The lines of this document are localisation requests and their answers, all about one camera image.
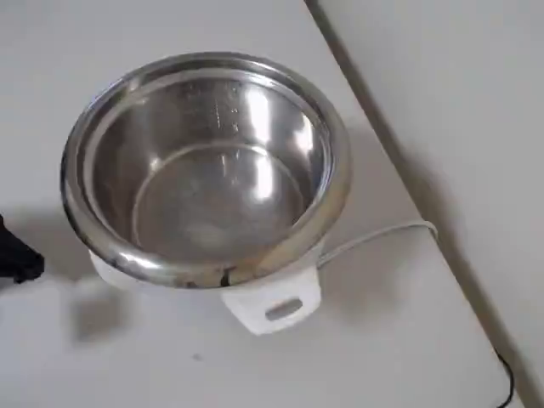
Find white rice cooker housing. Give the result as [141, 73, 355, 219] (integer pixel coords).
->
[88, 237, 328, 337]

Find stainless steel inner pot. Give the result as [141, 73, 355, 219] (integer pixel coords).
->
[59, 51, 354, 290]

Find white power cord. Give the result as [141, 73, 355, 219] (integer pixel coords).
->
[318, 219, 439, 269]

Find thin black cable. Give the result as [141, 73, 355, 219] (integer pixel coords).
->
[492, 348, 518, 408]

